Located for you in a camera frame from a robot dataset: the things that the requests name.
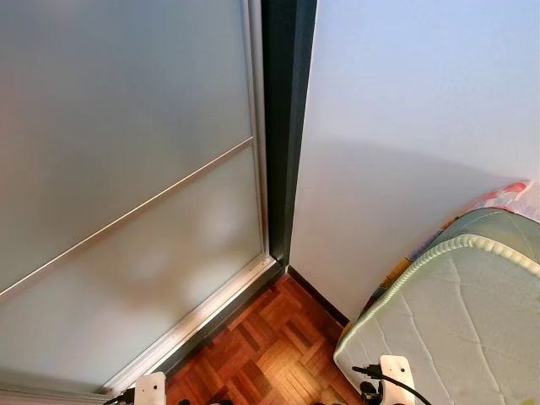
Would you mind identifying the frosted glass sliding door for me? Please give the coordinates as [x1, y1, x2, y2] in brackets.
[0, 0, 279, 397]

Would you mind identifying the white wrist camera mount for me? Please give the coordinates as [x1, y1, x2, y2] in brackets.
[380, 355, 416, 405]
[135, 372, 167, 405]

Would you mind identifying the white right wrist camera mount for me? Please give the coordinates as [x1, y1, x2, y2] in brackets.
[380, 355, 416, 405]

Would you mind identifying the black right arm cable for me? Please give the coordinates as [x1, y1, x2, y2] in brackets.
[353, 364, 433, 405]

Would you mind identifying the dark door frame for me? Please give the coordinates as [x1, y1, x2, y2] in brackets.
[156, 0, 318, 381]

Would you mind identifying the dark wooden baseboard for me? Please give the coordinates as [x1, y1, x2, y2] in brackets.
[287, 266, 351, 328]

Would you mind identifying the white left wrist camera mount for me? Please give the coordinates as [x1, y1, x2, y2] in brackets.
[135, 372, 167, 405]

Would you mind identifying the colourful printed sheet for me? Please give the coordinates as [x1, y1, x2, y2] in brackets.
[477, 179, 540, 222]

